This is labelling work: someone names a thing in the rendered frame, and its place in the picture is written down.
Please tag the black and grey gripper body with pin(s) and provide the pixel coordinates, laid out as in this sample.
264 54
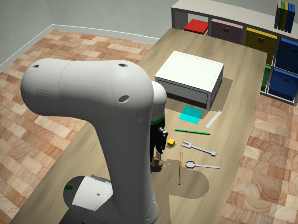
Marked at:
155 137

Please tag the teal square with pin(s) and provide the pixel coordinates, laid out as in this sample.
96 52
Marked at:
191 114

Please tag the grey combination wrench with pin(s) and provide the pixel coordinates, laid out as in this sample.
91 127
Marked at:
190 145

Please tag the small white cabinet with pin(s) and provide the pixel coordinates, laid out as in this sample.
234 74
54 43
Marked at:
191 77

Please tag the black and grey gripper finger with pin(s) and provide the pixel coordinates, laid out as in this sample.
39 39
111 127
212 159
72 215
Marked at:
161 143
152 153

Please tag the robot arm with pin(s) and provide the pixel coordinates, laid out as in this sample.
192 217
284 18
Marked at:
124 106

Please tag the grey metal spoon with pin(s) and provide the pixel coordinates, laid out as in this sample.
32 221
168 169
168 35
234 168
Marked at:
191 164

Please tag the white flat bar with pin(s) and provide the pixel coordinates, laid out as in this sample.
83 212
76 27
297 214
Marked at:
213 119

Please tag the yellow cube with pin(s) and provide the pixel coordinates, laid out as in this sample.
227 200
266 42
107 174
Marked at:
171 142

